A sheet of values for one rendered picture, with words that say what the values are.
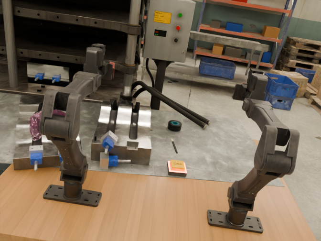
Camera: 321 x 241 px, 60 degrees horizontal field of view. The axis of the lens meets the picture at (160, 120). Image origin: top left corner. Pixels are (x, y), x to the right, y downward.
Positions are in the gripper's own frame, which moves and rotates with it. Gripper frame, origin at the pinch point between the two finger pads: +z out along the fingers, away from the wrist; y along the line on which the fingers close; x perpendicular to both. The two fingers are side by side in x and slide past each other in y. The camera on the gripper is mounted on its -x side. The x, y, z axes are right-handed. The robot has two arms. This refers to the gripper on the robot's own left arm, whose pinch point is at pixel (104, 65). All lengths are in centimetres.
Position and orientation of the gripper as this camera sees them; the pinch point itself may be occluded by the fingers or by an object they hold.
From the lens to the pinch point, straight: 124.0
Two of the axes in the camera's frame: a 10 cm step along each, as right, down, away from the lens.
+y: -9.9, -1.6, -0.1
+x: -1.5, 9.1, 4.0
